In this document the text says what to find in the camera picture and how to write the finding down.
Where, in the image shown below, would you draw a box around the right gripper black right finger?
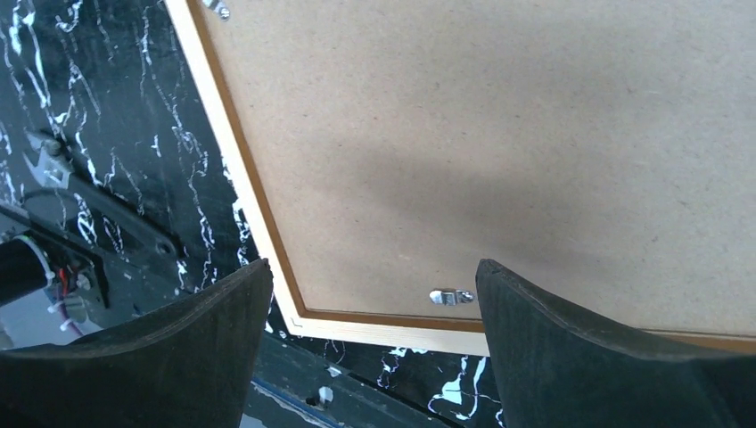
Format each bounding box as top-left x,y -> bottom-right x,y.
475,259 -> 755,427

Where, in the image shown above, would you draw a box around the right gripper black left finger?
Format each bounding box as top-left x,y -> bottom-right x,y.
1,259 -> 273,427

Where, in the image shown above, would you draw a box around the wooden picture frame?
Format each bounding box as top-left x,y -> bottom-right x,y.
167,1 -> 755,356

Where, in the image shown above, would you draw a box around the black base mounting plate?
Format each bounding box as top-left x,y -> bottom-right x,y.
0,201 -> 462,428

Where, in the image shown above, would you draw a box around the black adjustable wrench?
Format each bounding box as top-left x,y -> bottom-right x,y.
23,130 -> 181,259

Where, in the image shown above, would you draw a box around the silver frame retaining clip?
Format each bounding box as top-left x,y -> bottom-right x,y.
429,289 -> 475,306

